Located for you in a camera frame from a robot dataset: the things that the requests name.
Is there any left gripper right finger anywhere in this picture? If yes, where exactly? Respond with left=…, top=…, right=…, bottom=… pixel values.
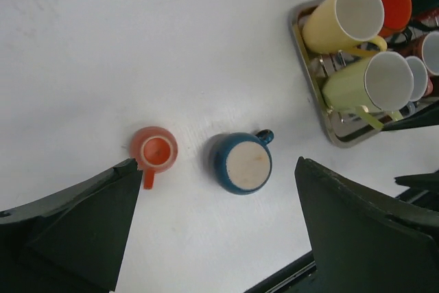
left=294, top=157, right=438, bottom=292

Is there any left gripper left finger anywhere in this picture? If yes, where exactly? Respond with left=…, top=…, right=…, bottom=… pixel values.
left=1, top=159, right=142, bottom=292

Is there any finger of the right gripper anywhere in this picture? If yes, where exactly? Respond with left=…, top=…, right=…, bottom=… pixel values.
left=395, top=172, right=439, bottom=190
left=383, top=102, right=439, bottom=131

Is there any grey-blue mug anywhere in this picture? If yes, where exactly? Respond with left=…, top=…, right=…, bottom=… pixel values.
left=405, top=56, right=428, bottom=116

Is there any pale yellow-green mug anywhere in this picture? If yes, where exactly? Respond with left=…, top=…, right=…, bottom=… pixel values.
left=322, top=51, right=414, bottom=130

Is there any bright orange mug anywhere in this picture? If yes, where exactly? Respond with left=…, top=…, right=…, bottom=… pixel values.
left=379, top=0, right=412, bottom=38

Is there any yellow mug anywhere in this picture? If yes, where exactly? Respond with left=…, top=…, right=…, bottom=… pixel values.
left=302, top=0, right=388, bottom=57

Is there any pink mug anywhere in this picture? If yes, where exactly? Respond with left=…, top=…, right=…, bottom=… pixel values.
left=424, top=75, right=434, bottom=97

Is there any brown striped mug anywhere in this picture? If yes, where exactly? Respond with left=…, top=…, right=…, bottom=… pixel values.
left=408, top=32, right=439, bottom=76

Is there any red mug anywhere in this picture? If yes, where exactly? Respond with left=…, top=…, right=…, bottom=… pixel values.
left=410, top=8, right=438, bottom=32

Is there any blue ribbed mug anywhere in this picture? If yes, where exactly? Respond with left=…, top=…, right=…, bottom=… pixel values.
left=209, top=129, right=274, bottom=195

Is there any steel baking tray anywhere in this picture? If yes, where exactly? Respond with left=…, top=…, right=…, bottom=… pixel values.
left=287, top=0, right=439, bottom=149

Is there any small orange cup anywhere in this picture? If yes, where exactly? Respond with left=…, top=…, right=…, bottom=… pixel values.
left=129, top=126, right=178, bottom=189

